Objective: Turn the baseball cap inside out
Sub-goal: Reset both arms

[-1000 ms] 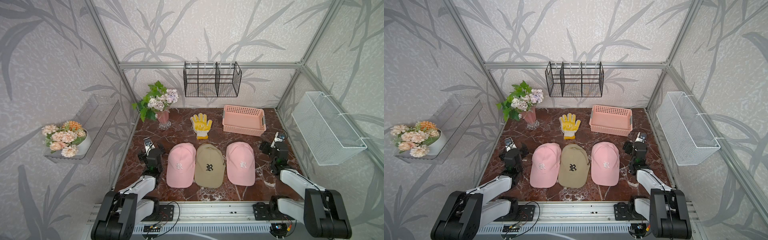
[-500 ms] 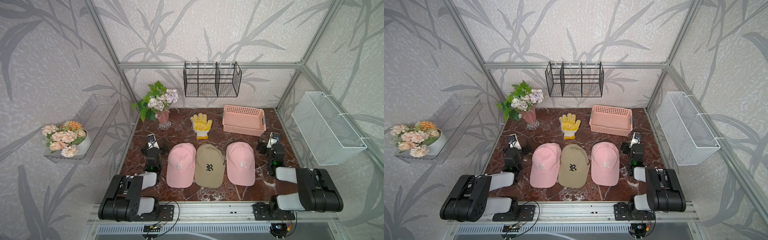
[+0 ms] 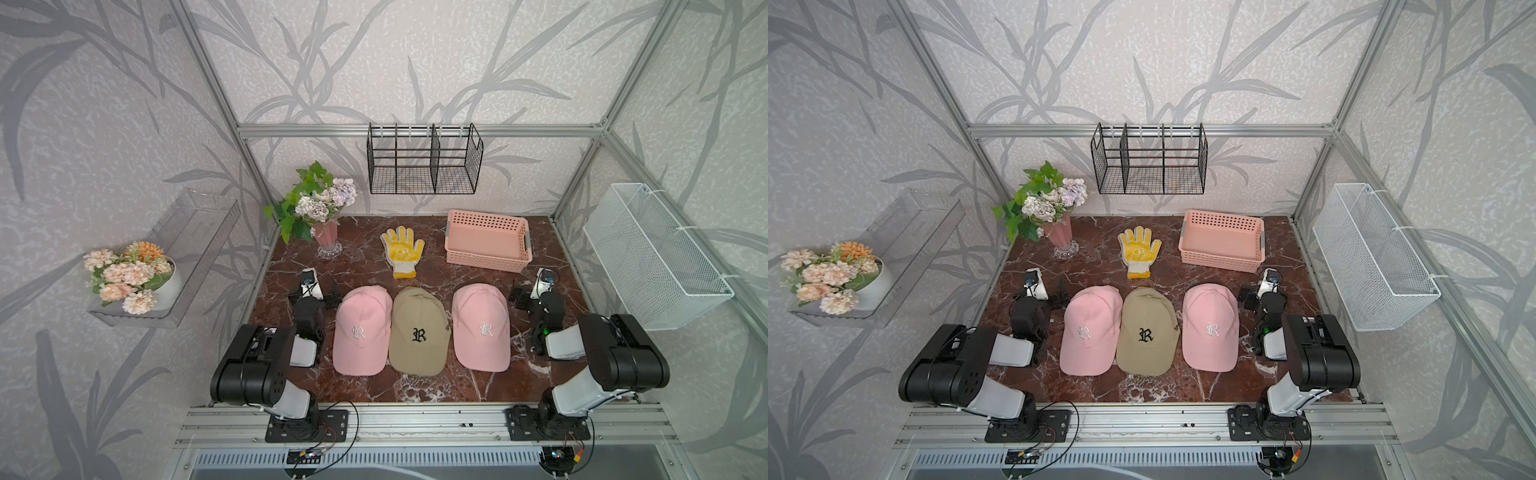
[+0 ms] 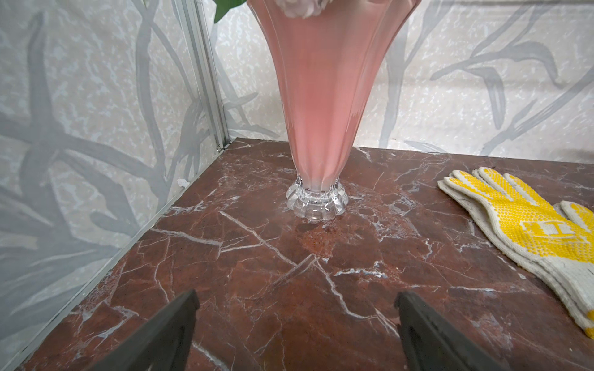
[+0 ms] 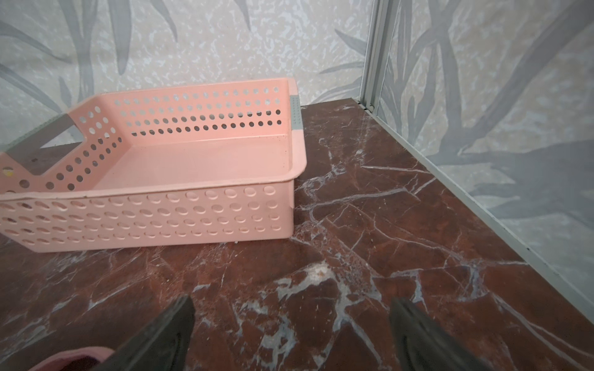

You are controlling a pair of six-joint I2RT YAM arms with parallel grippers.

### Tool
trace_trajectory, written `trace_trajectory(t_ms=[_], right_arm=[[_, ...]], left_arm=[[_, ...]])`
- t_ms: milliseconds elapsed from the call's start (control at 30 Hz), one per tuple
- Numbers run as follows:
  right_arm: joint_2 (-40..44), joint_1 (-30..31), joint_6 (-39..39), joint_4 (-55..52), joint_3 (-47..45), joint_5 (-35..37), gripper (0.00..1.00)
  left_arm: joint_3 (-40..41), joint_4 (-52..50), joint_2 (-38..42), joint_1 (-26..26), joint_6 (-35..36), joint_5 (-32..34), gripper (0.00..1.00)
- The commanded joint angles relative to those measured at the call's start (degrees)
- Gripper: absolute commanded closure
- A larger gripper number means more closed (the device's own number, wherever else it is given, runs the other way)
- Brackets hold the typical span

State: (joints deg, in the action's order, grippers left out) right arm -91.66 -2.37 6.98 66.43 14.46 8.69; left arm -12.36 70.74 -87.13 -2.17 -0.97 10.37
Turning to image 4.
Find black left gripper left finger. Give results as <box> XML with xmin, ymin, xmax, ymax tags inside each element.
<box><xmin>88</xmin><ymin>290</ymin><xmax>200</xmax><ymax>370</ymax></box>

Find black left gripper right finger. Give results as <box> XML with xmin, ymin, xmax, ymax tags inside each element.
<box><xmin>394</xmin><ymin>292</ymin><xmax>506</xmax><ymax>371</ymax></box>

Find yellow white work gloves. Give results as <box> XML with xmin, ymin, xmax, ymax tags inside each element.
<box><xmin>438</xmin><ymin>167</ymin><xmax>593</xmax><ymax>338</ymax></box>

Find pink glass vase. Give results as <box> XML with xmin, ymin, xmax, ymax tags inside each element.
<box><xmin>249</xmin><ymin>1</ymin><xmax>418</xmax><ymax>223</ymax></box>

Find green and lilac flower bouquet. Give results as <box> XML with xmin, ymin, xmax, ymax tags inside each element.
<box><xmin>213</xmin><ymin>0</ymin><xmax>333</xmax><ymax>23</ymax></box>

